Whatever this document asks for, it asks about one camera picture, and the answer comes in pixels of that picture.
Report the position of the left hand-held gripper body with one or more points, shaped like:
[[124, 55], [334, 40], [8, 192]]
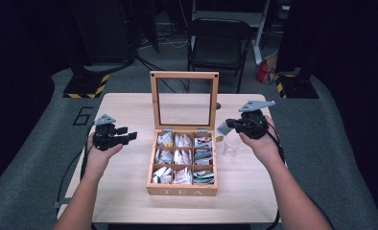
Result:
[[104, 135]]

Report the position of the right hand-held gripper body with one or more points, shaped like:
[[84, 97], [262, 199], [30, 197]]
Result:
[[252, 124]]

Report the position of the grey tea bag packet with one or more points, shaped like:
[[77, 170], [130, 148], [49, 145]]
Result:
[[224, 128]]

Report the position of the clear glass cup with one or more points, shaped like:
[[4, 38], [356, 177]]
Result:
[[232, 149]]

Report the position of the wooden tea box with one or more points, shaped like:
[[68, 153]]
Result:
[[181, 191]]

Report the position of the person's left hand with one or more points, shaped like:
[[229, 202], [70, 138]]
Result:
[[97, 158]]

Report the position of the person's right hand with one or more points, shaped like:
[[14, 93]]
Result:
[[265, 145]]

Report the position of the small dark round object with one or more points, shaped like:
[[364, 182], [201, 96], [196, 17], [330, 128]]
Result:
[[218, 105]]

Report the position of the striped black stand base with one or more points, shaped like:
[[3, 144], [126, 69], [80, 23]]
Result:
[[297, 86], [86, 85]]

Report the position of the pile of assorted tea bags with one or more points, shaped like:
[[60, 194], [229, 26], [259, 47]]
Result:
[[182, 175]]

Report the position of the black folding chair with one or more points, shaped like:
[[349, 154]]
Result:
[[219, 48]]

